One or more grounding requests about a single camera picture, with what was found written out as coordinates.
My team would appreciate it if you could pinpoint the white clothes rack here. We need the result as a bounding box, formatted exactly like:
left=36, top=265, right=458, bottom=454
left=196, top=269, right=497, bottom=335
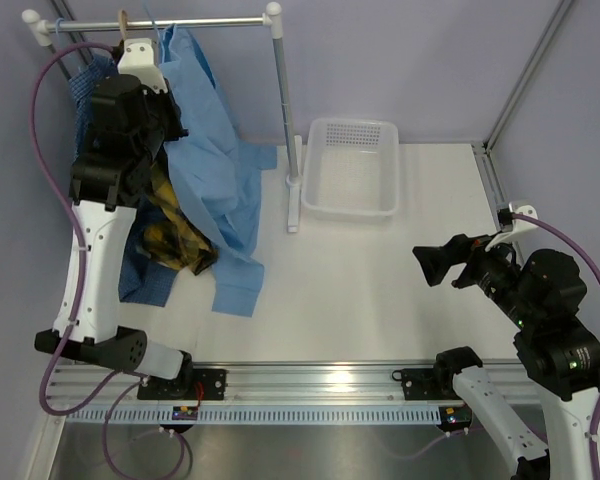
left=21, top=2, right=302, bottom=233

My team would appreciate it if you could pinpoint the light blue wire hanger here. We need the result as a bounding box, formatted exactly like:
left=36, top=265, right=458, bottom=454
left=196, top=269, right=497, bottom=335
left=145, top=9, right=160, bottom=41

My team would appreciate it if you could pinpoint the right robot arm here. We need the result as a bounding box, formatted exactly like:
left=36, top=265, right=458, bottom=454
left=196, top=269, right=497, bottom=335
left=413, top=234, right=600, bottom=479

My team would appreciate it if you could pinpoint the blue wire hanger left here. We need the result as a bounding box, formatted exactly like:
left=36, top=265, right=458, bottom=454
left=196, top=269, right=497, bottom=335
left=53, top=17, right=81, bottom=76

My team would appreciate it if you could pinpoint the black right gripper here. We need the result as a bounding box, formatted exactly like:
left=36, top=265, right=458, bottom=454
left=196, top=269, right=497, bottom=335
left=412, top=228, right=537, bottom=328

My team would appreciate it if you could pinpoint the aluminium frame post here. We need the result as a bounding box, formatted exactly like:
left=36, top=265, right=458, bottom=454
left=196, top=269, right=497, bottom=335
left=471, top=0, right=578, bottom=215

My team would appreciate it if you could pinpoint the white plastic basket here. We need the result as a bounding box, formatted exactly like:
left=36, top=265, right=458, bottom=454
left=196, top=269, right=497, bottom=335
left=301, top=118, right=400, bottom=223

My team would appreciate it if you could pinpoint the white slotted cable duct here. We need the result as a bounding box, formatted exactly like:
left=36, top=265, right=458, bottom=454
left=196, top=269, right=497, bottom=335
left=69, top=404, right=451, bottom=425

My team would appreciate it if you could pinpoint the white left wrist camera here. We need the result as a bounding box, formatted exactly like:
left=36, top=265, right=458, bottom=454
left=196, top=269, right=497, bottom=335
left=117, top=38, right=169, bottom=94

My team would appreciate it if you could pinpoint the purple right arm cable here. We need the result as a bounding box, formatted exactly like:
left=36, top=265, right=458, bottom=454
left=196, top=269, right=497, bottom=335
left=379, top=212, right=600, bottom=461

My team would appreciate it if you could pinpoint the wooden hanger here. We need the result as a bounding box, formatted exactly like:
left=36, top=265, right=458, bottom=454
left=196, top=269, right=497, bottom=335
left=117, top=9, right=128, bottom=45

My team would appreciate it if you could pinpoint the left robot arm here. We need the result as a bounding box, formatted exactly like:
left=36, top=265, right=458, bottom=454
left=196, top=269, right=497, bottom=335
left=34, top=74, right=195, bottom=399

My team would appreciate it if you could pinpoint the yellow plaid shirt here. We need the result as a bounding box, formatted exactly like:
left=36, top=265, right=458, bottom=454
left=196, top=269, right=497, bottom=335
left=141, top=150, right=218, bottom=275

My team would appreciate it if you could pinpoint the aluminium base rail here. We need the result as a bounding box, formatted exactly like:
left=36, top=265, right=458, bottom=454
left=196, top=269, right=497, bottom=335
left=44, top=359, right=546, bottom=404

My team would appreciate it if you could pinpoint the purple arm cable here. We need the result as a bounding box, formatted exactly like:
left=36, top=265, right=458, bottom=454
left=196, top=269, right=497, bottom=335
left=379, top=212, right=600, bottom=461
left=29, top=41, right=194, bottom=480

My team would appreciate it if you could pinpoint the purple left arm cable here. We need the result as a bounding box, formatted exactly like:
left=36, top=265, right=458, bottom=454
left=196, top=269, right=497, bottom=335
left=29, top=41, right=194, bottom=480

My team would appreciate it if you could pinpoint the blue checkered shirt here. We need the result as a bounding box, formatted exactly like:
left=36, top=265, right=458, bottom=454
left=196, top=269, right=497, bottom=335
left=69, top=54, right=177, bottom=307

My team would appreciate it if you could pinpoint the light blue shirt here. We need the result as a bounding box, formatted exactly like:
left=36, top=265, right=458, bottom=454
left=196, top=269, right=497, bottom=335
left=160, top=26, right=277, bottom=317

